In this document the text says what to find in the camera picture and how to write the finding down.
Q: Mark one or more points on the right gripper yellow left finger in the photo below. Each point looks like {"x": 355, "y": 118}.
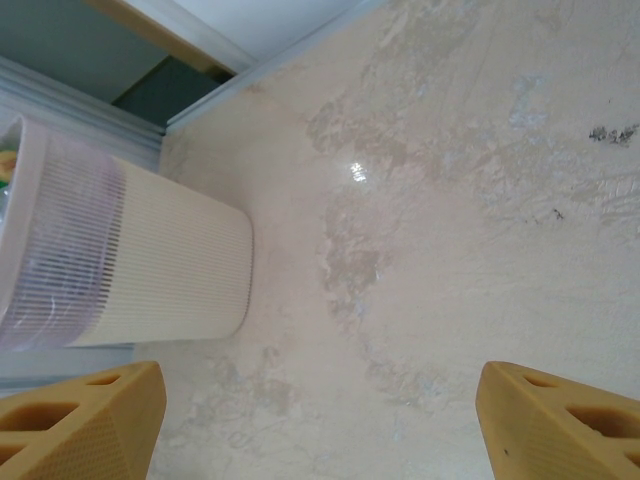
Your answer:
{"x": 75, "y": 440}

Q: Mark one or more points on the aluminium side rail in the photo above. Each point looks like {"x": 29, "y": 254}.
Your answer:
{"x": 75, "y": 107}

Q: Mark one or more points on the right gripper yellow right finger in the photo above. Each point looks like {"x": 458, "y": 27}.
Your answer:
{"x": 550, "y": 440}

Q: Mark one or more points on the wooden door frame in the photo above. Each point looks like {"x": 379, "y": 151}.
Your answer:
{"x": 165, "y": 35}

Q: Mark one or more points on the pink mesh waste bin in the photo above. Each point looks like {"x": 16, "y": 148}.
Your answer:
{"x": 175, "y": 260}

